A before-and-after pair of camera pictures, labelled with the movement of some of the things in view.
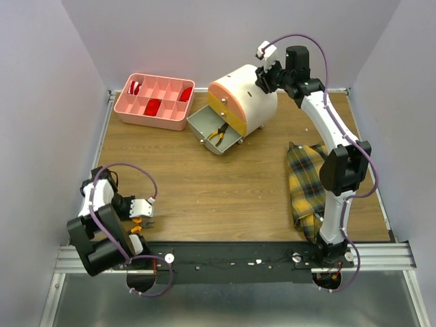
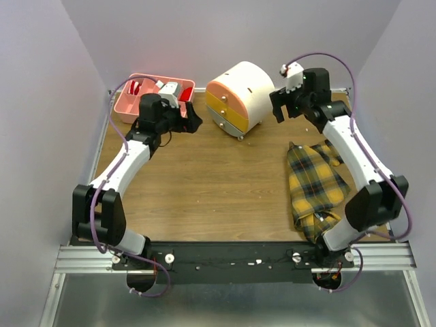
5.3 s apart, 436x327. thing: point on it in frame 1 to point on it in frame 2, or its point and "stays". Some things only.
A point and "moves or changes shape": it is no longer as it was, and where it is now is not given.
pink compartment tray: x=156 y=101 stays
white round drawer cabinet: x=236 y=99 moves or changes shape
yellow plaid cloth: x=306 y=187 stays
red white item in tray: x=133 y=87 stays
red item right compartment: x=185 y=95 stays
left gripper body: x=122 y=206 to x=172 y=120
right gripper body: x=264 y=79 to x=283 y=97
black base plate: x=241 y=263 stays
